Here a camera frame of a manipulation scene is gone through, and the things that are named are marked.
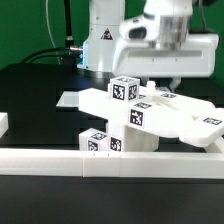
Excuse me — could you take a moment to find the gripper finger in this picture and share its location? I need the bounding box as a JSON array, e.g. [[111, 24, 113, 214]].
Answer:
[[169, 77, 181, 92]]

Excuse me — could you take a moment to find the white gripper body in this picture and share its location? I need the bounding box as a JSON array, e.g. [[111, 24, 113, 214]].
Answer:
[[112, 34, 219, 78]]

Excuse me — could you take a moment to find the white chair back frame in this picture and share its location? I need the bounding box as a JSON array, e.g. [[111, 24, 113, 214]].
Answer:
[[79, 86, 224, 147]]

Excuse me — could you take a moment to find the white chair seat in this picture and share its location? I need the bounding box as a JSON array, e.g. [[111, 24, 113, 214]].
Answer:
[[105, 121, 160, 153]]

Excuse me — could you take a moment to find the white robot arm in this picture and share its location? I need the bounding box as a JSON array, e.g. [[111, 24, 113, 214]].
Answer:
[[78, 0, 219, 89]]

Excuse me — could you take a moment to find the white marker sheet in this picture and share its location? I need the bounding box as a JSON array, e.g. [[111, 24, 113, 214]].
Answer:
[[56, 91, 79, 108]]

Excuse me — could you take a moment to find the white part at left edge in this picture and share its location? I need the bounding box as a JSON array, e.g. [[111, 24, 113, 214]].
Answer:
[[0, 112, 8, 138]]

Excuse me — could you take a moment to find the white U-shaped fence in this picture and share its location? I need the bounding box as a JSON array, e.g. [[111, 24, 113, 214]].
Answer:
[[0, 138, 224, 179]]

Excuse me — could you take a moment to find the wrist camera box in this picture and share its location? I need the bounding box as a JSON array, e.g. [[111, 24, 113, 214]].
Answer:
[[117, 15, 160, 45]]

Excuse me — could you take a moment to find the black cable bundle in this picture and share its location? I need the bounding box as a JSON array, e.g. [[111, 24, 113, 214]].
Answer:
[[20, 0, 84, 65]]

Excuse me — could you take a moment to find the thin white cable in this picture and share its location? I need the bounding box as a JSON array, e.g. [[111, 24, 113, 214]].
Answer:
[[45, 0, 63, 64]]

